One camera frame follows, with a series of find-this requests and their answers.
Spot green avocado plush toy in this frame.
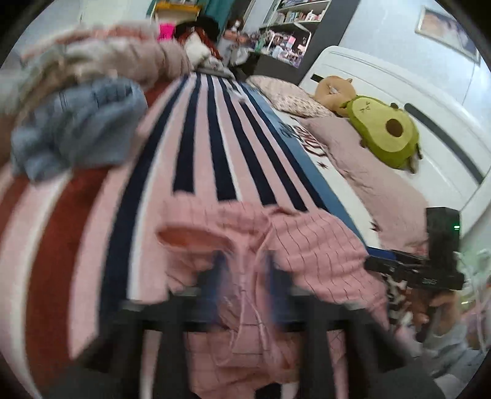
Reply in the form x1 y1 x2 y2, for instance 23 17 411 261
346 95 423 174

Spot person's right forearm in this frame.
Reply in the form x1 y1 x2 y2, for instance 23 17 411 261
417 318 489 385

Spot cluttered bookshelf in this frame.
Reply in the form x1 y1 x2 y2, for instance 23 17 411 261
251 0 333 83

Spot pink patterned pillow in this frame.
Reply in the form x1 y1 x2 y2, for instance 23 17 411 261
246 74 337 118

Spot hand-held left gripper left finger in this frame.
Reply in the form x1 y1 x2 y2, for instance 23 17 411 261
50 253 231 399

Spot yellow box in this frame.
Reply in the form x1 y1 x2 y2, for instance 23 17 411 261
155 2 202 12

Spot blue-grey jeans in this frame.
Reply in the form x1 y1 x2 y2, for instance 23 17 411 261
10 77 149 182

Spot plain pink duvet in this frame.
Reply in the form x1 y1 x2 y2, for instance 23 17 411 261
303 114 431 251

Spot framed wall picture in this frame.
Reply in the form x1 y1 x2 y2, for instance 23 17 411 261
416 5 482 64

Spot white bed headboard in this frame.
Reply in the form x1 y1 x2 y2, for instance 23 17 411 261
298 45 491 247

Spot pink checked pants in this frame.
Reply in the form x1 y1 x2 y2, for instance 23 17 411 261
155 199 396 399

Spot teal curtain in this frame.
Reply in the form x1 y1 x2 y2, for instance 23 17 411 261
203 0 235 24

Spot striped blanket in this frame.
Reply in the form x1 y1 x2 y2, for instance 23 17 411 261
0 71 369 399

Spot white cloth bundle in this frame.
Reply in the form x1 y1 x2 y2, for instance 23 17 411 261
186 36 212 64

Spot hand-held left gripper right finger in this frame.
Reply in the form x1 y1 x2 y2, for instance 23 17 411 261
266 254 446 399

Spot beige clothes pile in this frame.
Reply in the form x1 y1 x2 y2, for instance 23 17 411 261
0 21 193 124

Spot person's right hand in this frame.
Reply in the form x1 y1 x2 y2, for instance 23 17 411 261
412 289 462 331

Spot red and dark clothes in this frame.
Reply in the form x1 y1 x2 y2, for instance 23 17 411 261
176 17 222 59

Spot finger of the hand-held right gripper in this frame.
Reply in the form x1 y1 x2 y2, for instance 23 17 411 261
364 249 427 275

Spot brown plush toy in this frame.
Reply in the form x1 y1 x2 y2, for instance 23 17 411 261
315 76 358 118

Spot cow print cloth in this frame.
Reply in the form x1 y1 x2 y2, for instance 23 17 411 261
385 275 412 320

